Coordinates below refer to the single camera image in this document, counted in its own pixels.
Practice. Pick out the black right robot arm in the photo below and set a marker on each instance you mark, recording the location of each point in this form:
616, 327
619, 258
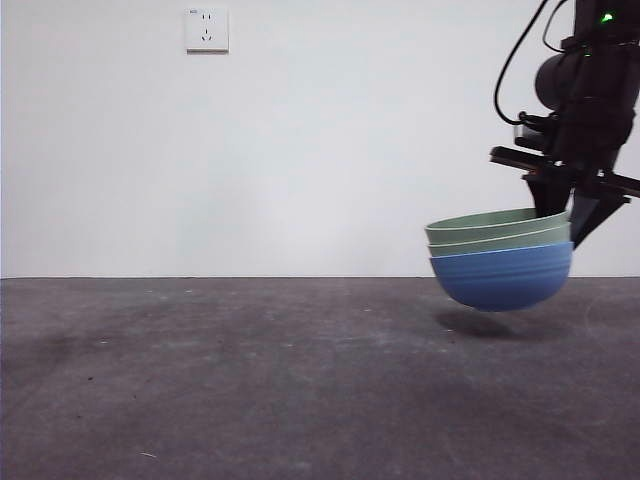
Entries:
600, 75

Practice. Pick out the pale grey right camera box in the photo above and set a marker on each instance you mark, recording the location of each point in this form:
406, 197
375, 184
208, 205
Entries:
525, 135

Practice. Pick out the blue ribbed bowl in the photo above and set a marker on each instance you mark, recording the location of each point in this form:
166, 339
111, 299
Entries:
500, 280

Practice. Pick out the green ribbed bowl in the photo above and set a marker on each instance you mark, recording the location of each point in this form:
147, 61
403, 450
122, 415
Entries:
495, 225
500, 244

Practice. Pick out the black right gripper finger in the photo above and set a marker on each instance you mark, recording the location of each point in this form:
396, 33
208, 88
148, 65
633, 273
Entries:
590, 215
550, 200

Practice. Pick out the white wall socket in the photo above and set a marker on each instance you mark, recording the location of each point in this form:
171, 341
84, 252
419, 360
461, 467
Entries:
208, 30

